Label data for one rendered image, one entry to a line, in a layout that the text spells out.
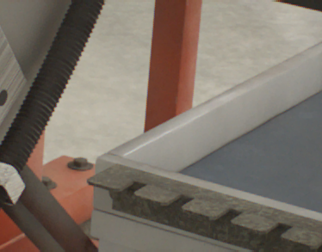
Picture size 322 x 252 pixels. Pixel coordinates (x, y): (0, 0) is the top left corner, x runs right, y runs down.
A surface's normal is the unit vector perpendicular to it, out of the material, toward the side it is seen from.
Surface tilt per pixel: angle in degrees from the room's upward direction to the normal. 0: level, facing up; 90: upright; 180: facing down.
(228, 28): 0
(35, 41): 90
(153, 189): 0
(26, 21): 90
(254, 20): 0
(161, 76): 90
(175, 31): 90
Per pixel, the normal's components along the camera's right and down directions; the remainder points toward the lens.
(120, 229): -0.50, 0.26
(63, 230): 0.86, 0.24
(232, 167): 0.08, -0.94
